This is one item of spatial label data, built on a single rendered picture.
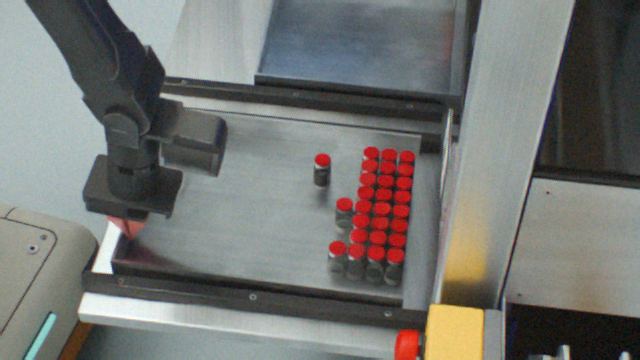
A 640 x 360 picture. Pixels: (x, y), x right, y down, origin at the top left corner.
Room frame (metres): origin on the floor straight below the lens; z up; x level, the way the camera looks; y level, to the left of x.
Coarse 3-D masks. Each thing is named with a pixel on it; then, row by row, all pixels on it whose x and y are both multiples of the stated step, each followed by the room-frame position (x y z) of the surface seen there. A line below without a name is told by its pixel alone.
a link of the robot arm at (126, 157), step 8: (112, 144) 0.76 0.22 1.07; (144, 144) 0.76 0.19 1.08; (152, 144) 0.76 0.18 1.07; (112, 152) 0.76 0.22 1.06; (120, 152) 0.75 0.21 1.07; (128, 152) 0.75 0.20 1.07; (136, 152) 0.75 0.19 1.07; (144, 152) 0.76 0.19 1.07; (152, 152) 0.76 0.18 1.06; (112, 160) 0.76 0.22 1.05; (120, 160) 0.75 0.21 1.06; (128, 160) 0.75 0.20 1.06; (136, 160) 0.75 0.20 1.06; (144, 160) 0.76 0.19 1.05; (152, 160) 0.76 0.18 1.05; (136, 168) 0.75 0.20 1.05
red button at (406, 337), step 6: (402, 330) 0.58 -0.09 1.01; (408, 330) 0.58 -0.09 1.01; (414, 330) 0.58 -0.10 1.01; (402, 336) 0.57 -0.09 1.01; (408, 336) 0.57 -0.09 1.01; (414, 336) 0.57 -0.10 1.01; (396, 342) 0.57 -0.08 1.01; (402, 342) 0.56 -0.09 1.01; (408, 342) 0.56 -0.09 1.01; (414, 342) 0.56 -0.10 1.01; (396, 348) 0.56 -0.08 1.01; (402, 348) 0.56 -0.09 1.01; (408, 348) 0.56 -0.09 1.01; (414, 348) 0.56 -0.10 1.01; (420, 348) 0.57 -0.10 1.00; (396, 354) 0.56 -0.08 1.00; (402, 354) 0.55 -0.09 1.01; (408, 354) 0.55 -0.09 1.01; (414, 354) 0.55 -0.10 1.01; (420, 354) 0.56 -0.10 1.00
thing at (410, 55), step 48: (288, 0) 1.25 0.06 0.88; (336, 0) 1.26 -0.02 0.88; (384, 0) 1.26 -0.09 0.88; (432, 0) 1.26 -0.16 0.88; (288, 48) 1.14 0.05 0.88; (336, 48) 1.15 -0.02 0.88; (384, 48) 1.15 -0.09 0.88; (432, 48) 1.15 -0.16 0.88; (384, 96) 1.03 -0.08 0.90; (432, 96) 1.02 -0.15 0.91
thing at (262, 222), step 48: (240, 144) 0.95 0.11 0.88; (288, 144) 0.95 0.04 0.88; (336, 144) 0.95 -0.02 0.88; (384, 144) 0.95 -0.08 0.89; (192, 192) 0.86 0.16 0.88; (240, 192) 0.87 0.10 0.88; (288, 192) 0.87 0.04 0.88; (336, 192) 0.87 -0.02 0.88; (144, 240) 0.78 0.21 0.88; (192, 240) 0.79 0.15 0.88; (240, 240) 0.79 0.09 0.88; (288, 240) 0.79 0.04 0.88; (336, 240) 0.79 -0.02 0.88; (240, 288) 0.71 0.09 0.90; (288, 288) 0.70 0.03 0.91; (336, 288) 0.70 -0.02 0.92; (384, 288) 0.72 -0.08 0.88
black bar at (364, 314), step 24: (96, 288) 0.70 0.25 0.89; (120, 288) 0.70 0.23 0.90; (144, 288) 0.70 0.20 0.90; (168, 288) 0.70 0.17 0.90; (192, 288) 0.70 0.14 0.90; (216, 288) 0.70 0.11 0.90; (264, 312) 0.68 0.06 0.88; (288, 312) 0.68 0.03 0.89; (312, 312) 0.68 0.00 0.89; (336, 312) 0.68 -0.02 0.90; (360, 312) 0.68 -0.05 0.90; (384, 312) 0.68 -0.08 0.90; (408, 312) 0.68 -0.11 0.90
